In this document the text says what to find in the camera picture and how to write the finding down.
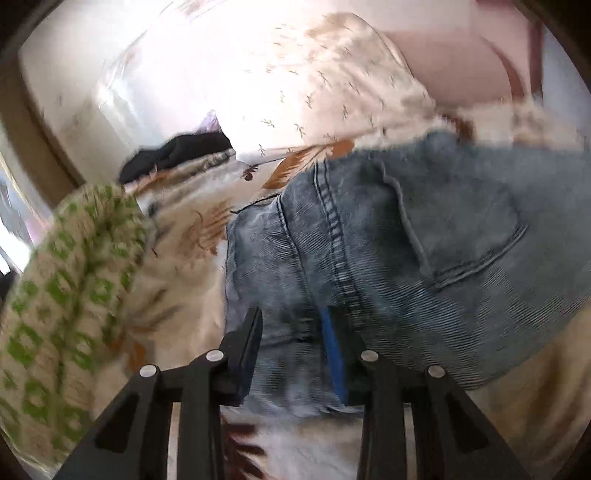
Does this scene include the black cloth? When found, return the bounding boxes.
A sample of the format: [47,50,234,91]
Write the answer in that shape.
[119,133,234,184]

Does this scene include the stained glass wooden door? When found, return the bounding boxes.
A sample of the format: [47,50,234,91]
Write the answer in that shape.
[0,46,88,278]

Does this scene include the blue denim pants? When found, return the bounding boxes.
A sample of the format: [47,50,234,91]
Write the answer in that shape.
[224,131,591,416]

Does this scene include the leaf print blanket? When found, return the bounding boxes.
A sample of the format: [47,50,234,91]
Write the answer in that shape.
[28,138,591,480]

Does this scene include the white twig print pillow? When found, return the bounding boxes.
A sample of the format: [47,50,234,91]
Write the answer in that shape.
[222,11,444,167]

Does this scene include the pink quilted cushion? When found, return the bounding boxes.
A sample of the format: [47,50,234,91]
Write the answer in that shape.
[475,0,546,97]

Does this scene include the green checked quilt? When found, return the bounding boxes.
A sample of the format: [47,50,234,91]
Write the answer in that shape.
[0,184,158,467]

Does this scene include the purple plastic bag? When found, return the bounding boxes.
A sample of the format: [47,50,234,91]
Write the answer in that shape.
[198,111,223,136]

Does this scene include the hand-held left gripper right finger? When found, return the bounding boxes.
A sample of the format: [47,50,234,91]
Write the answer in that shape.
[321,305,532,480]

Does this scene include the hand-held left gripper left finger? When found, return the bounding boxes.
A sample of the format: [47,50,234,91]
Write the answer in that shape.
[53,306,264,480]

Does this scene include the pink bolster cushion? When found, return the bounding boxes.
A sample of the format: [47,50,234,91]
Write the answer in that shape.
[383,28,527,107]

